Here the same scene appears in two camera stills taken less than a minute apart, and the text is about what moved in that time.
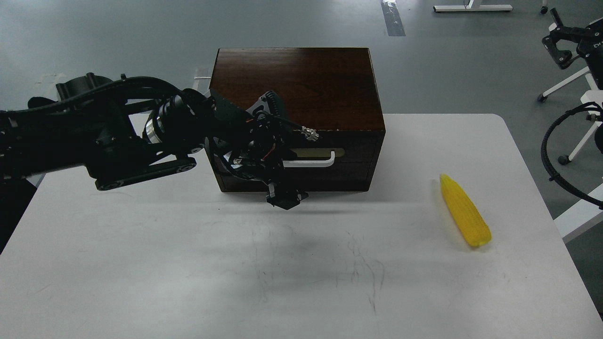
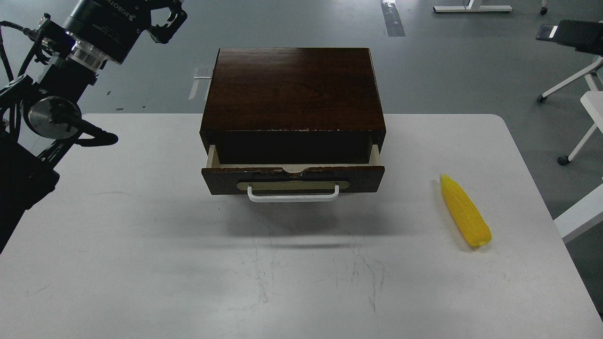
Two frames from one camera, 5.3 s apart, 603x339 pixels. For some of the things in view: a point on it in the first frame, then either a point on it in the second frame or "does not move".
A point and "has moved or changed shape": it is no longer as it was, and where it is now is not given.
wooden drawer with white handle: (325, 161) has moved or changed shape
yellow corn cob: (467, 215) does not move
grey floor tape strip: (392, 19) does not move
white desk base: (473, 7) does not move
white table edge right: (581, 217) does not move
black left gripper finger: (299, 195) → (163, 34)
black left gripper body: (249, 143) → (107, 30)
